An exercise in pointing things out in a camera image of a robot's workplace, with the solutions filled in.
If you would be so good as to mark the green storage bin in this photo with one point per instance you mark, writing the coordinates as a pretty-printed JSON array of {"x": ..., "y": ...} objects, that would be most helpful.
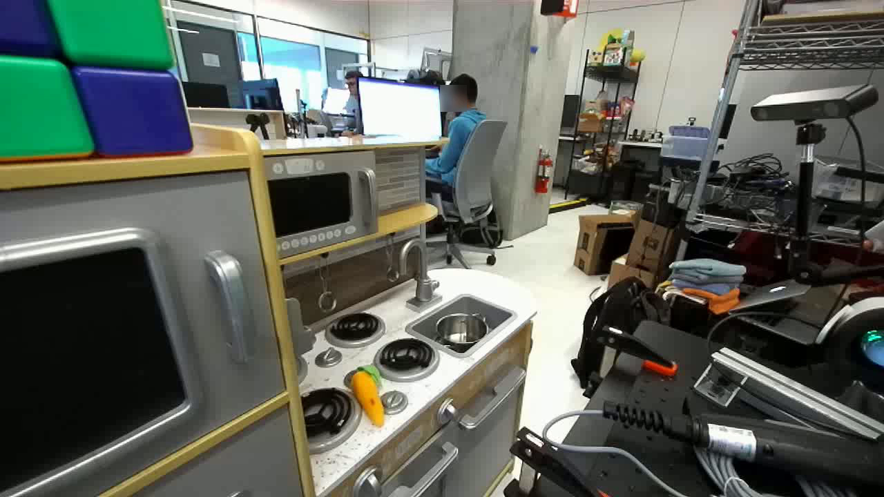
[{"x": 112, "y": 31}]

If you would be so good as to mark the green foam block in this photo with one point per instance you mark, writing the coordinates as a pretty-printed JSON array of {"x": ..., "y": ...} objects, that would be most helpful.
[{"x": 42, "y": 112}]

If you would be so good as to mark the folded blue cloth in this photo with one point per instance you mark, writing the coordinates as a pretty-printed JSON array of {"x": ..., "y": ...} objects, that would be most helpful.
[{"x": 709, "y": 271}]

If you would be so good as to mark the black bag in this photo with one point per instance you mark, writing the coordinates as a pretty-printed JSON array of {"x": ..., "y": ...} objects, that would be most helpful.
[{"x": 608, "y": 332}]

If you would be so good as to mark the silver stove knob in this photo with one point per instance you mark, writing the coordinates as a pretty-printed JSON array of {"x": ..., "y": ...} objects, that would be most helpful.
[
  {"x": 329, "y": 358},
  {"x": 394, "y": 401}
]

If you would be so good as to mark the brown cardboard box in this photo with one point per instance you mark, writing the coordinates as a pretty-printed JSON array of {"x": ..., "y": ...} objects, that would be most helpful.
[{"x": 597, "y": 242}]

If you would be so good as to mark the white computer monitor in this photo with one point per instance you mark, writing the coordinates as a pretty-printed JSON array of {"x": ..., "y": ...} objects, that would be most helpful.
[{"x": 402, "y": 112}]

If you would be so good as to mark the blue storage bin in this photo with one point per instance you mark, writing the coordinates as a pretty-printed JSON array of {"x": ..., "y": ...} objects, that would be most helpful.
[{"x": 24, "y": 22}]

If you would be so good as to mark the orange carrot toy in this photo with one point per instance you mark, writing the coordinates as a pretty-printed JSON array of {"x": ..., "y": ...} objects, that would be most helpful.
[{"x": 368, "y": 398}]

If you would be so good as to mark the person in blue shirt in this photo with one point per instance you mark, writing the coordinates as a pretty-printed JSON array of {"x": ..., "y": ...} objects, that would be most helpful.
[{"x": 458, "y": 140}]

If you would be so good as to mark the toy kitchen unit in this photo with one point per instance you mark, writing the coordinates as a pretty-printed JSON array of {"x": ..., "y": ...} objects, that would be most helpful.
[{"x": 148, "y": 304}]

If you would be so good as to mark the blue plastic crate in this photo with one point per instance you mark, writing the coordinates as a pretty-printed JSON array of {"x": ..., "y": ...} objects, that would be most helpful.
[{"x": 685, "y": 141}]

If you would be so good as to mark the grey toy microwave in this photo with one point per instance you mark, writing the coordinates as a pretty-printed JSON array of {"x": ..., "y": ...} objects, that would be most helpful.
[{"x": 318, "y": 206}]

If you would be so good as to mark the silver toy faucet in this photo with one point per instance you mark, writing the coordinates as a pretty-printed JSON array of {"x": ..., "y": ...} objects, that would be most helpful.
[{"x": 419, "y": 271}]

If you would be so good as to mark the grey camera on stand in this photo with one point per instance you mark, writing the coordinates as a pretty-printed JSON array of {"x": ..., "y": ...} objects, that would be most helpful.
[{"x": 810, "y": 104}]

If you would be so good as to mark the person behind monitor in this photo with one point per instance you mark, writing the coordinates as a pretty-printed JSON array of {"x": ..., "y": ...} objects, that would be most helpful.
[{"x": 353, "y": 100}]

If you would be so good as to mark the purple foam block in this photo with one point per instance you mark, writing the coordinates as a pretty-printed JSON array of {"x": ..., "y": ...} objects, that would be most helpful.
[{"x": 134, "y": 112}]

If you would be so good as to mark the red fire extinguisher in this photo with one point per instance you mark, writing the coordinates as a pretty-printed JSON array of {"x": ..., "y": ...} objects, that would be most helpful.
[{"x": 543, "y": 174}]

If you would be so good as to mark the silver toy sink basin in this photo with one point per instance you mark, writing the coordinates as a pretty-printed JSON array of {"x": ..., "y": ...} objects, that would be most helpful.
[{"x": 487, "y": 314}]

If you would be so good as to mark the aluminium extrusion bar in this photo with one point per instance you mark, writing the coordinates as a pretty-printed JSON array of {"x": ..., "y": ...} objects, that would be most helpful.
[{"x": 790, "y": 391}]

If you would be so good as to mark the grey office chair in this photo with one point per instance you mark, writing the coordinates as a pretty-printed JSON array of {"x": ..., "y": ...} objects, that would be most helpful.
[{"x": 478, "y": 174}]

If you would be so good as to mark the silver toy pot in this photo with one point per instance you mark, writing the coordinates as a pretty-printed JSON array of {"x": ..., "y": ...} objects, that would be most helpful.
[{"x": 463, "y": 330}]

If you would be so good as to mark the black coil toy burner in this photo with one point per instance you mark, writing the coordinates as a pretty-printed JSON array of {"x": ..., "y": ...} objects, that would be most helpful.
[
  {"x": 325, "y": 415},
  {"x": 408, "y": 358},
  {"x": 355, "y": 328}
]

